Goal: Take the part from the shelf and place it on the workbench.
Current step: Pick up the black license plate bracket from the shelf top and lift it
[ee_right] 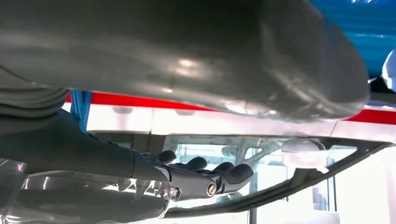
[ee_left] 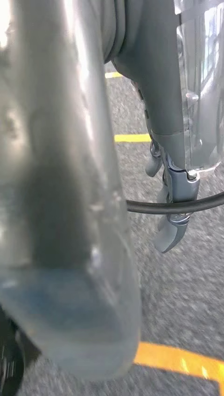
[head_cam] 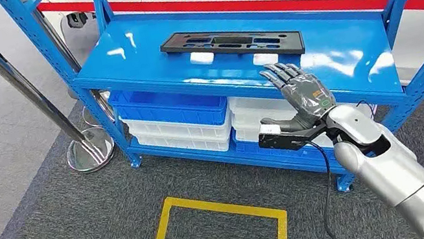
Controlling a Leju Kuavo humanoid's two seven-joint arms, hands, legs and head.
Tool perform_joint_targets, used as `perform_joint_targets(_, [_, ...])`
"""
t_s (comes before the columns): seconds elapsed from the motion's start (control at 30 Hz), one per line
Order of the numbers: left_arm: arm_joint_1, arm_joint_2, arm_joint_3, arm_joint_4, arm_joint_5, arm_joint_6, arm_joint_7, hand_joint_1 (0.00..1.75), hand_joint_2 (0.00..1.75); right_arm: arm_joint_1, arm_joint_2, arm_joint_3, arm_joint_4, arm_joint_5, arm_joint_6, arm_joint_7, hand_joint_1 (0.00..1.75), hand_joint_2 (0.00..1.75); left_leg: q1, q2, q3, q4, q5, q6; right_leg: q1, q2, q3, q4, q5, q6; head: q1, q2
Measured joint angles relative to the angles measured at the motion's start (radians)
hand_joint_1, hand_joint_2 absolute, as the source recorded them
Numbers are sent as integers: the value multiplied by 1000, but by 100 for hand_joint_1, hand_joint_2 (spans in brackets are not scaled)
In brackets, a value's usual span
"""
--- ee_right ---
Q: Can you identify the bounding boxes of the white car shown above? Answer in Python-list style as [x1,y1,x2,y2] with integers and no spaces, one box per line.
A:
[62,103,396,224]

